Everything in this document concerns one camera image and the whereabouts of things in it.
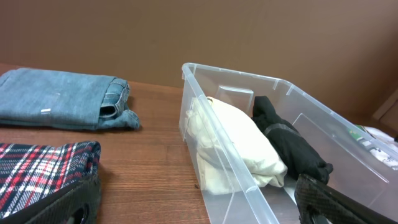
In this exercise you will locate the clear plastic storage bin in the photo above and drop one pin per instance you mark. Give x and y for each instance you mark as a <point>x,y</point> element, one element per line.
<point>356,173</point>

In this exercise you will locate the white printed t-shirt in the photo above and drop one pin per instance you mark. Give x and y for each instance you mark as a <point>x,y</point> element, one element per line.
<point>377,144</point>

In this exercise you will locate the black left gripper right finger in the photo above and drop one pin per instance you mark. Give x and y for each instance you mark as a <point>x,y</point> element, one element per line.
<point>319,203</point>

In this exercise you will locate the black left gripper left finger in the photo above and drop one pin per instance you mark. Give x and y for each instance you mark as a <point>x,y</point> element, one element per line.
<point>77,202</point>

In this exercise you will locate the folded blue denim jeans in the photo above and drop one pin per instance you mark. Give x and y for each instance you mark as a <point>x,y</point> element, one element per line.
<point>65,100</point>

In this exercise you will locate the black garment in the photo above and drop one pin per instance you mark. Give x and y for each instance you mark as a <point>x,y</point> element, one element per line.
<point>296,153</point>

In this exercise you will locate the cream cloth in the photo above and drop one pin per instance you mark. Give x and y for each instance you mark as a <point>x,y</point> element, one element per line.
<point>259,156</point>

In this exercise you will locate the folded plaid flannel cloth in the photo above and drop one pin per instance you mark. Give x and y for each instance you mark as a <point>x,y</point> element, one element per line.
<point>32,172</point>

